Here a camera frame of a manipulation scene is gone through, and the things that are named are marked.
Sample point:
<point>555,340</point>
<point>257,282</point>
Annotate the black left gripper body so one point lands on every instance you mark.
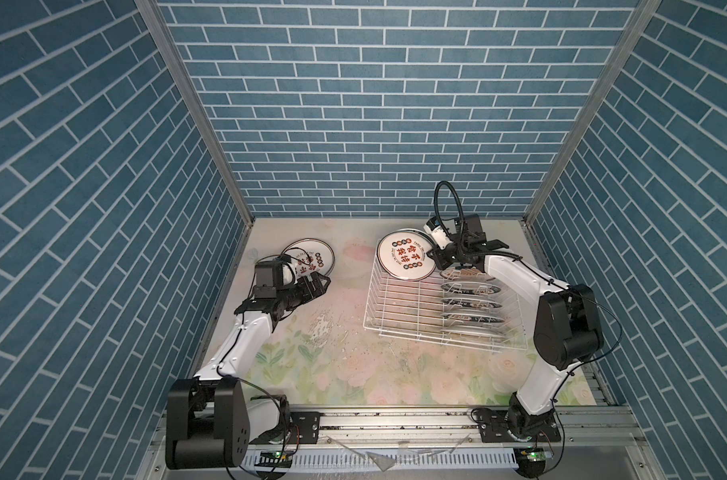
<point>292,295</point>

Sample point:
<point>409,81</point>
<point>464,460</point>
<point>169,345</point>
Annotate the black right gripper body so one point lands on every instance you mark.
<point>450,254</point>

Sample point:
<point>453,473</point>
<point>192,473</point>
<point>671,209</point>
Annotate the white wire dish rack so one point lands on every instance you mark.
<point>412,310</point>

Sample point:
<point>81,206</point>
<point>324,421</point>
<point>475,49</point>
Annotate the dark green rim plate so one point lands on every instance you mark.
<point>418,232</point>

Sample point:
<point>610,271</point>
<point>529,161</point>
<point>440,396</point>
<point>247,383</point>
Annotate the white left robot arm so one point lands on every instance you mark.
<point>231,372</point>

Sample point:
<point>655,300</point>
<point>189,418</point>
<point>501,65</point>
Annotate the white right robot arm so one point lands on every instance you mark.
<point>567,326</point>

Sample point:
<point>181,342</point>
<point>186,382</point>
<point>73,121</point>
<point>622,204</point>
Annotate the small plate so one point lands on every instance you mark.
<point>471,317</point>
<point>470,303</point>
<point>458,273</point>
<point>470,288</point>
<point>474,331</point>

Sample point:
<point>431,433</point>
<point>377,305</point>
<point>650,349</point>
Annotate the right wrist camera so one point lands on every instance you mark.
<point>438,231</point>

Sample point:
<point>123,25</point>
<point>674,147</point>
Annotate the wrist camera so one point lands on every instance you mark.
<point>271,276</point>
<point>438,231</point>

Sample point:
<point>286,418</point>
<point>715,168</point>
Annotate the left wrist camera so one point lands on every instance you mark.
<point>271,276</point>

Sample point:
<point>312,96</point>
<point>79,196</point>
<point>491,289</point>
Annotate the aluminium left corner post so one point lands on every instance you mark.
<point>160,33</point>

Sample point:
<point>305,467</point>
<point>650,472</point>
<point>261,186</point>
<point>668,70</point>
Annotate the aluminium corner post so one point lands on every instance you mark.
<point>160,33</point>
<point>636,25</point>

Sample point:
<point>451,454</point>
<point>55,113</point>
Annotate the aluminium right corner post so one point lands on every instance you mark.
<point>636,25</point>

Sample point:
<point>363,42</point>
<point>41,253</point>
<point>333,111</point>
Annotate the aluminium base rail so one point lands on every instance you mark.
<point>414,427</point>

